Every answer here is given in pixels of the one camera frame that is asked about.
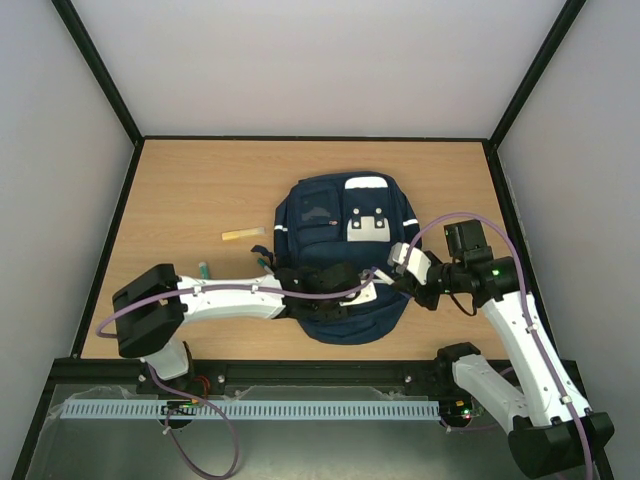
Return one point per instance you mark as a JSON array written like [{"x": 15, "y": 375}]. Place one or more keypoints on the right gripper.
[{"x": 417, "y": 288}]

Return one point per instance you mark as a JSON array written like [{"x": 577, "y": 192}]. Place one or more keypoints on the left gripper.
[{"x": 334, "y": 314}]

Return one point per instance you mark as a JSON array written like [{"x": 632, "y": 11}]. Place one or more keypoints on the green capped white pen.
[{"x": 265, "y": 266}]

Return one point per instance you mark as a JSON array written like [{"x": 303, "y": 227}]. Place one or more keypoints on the navy blue backpack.
[{"x": 353, "y": 218}]

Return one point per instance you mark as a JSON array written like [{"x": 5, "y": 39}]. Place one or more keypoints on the green whiteboard marker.
[{"x": 204, "y": 270}]

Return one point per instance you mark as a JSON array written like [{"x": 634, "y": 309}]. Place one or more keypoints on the purple capped white pen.
[{"x": 382, "y": 276}]

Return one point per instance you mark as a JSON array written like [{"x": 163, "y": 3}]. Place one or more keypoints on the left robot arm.
[{"x": 149, "y": 311}]

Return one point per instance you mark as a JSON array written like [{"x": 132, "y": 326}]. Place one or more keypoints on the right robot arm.
[{"x": 550, "y": 425}]

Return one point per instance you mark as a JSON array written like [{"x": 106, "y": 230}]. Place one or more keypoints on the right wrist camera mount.
[{"x": 405, "y": 258}]

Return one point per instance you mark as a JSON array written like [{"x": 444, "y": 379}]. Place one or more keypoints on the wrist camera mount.
[
  {"x": 405, "y": 258},
  {"x": 366, "y": 295}
]

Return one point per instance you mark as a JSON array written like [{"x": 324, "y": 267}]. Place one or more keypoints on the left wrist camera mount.
[{"x": 366, "y": 295}]

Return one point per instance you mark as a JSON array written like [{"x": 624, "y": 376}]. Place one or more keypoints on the black aluminium frame rail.
[{"x": 217, "y": 377}]

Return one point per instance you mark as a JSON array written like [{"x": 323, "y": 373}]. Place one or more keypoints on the grey slotted cable duct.
[{"x": 280, "y": 410}]

